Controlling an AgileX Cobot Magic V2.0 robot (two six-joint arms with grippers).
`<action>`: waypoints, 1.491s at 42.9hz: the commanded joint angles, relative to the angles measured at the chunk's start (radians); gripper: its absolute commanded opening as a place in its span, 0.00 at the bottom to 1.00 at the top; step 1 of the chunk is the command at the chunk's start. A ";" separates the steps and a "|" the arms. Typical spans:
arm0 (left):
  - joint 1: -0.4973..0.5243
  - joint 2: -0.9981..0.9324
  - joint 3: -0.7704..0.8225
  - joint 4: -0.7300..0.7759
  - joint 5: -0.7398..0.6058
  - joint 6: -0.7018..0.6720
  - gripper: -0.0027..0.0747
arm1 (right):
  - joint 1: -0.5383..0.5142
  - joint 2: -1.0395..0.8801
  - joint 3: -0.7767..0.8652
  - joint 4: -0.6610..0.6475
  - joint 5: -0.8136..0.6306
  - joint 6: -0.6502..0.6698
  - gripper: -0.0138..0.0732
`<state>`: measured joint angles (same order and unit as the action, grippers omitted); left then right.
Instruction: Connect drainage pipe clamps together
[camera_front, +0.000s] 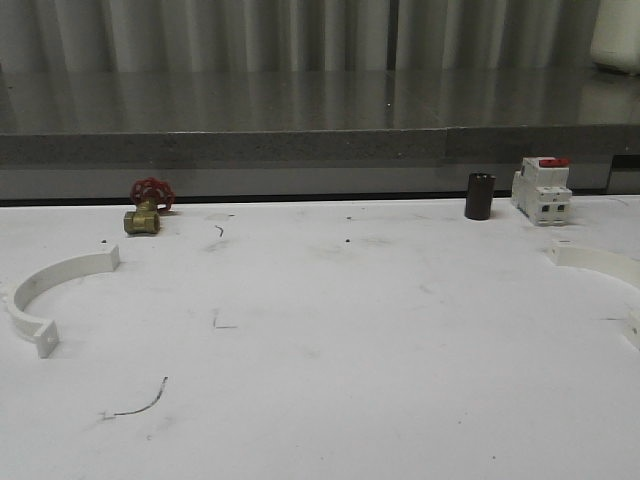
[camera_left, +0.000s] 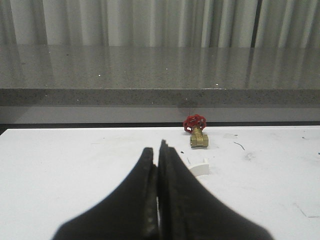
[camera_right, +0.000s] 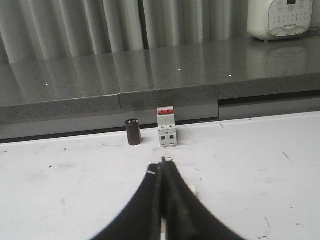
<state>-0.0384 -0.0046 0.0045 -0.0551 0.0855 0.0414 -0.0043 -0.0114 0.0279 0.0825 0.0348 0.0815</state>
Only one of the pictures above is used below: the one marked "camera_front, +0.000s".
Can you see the white half pipe clamp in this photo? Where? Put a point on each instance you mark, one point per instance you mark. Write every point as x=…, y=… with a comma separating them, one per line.
x=618, y=266
x=39, y=331

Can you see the grey stone counter slab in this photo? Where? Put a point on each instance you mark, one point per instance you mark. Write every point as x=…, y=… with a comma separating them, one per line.
x=91, y=135

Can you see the dark brown cylinder coupling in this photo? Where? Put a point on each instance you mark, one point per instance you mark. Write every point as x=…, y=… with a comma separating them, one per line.
x=480, y=190

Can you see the brass valve red handwheel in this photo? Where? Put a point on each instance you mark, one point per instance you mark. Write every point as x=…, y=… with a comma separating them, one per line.
x=151, y=197

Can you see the white container in background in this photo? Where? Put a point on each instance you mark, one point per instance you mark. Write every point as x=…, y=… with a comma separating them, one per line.
x=615, y=41

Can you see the white circuit breaker red switch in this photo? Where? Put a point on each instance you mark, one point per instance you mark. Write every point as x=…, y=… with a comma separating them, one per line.
x=539, y=190

